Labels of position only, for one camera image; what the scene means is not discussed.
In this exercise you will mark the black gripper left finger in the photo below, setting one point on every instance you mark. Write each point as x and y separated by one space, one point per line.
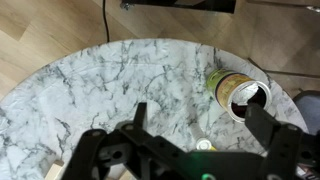
90 146

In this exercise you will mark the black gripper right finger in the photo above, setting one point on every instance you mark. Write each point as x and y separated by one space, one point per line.
266 126

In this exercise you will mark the wooden block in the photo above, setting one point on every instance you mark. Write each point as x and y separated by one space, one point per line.
125 175
55 170

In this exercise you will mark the grey padded chair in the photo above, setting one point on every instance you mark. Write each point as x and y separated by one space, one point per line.
308 110

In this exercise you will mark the black metal stand base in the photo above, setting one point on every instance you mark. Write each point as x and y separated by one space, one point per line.
186 5

